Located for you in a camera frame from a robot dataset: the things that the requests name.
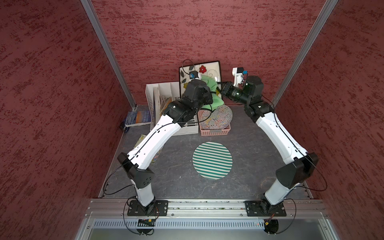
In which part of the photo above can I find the round colourful speckled plate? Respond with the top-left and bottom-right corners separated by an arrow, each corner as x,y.
199,105 -> 233,130

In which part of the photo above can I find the right aluminium corner post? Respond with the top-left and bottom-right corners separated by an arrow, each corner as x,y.
272,0 -> 338,106

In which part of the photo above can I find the pink plastic basket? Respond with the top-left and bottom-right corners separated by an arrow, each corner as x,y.
199,123 -> 231,136

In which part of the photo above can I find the orange comic book in rack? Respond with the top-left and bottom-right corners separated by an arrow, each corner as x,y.
160,96 -> 173,115

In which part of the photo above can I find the left aluminium corner post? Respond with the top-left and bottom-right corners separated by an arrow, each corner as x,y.
81,0 -> 137,111

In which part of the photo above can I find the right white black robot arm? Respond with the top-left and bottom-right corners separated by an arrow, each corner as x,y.
220,76 -> 319,215

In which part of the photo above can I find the green striped round plate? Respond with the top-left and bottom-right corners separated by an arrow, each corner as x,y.
192,142 -> 233,180

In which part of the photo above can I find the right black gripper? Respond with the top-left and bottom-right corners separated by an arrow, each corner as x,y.
214,79 -> 252,104

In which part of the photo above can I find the green microfiber cloth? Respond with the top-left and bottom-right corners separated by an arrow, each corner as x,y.
201,75 -> 224,111

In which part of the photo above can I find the floral picture book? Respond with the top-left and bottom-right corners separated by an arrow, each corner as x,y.
134,134 -> 163,164

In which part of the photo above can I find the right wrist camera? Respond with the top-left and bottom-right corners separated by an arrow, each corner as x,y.
232,67 -> 248,87

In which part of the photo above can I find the aluminium corner post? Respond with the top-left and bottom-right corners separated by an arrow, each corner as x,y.
272,0 -> 338,106
81,0 -> 137,111

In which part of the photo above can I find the square floral plate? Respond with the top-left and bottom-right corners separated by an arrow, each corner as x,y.
179,61 -> 222,95

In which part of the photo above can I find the white file organizer rack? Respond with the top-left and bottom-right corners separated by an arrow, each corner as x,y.
146,82 -> 199,136

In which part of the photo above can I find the blue book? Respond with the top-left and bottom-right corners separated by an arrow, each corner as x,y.
125,110 -> 152,127

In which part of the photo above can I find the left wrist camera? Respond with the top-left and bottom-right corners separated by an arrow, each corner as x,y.
182,59 -> 202,80

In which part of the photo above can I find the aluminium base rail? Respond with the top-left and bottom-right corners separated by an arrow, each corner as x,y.
85,198 -> 331,220

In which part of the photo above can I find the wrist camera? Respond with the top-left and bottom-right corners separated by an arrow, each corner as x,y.
232,67 -> 248,87
182,59 -> 202,80

